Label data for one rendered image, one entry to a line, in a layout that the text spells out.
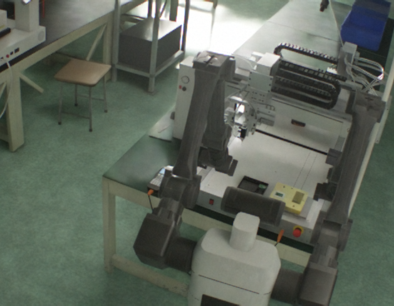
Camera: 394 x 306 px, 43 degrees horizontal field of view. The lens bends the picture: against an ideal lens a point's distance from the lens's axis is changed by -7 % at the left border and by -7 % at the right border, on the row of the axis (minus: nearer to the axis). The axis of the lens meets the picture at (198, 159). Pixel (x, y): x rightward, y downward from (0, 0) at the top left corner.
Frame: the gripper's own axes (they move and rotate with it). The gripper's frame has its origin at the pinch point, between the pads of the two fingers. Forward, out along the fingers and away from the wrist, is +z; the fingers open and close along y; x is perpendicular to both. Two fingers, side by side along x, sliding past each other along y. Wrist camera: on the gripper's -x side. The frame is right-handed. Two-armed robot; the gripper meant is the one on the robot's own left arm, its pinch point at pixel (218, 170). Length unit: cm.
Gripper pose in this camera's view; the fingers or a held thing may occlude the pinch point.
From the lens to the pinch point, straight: 203.8
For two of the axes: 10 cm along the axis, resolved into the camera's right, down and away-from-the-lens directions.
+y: -9.4, -2.7, 2.1
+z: 0.7, 4.4, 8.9
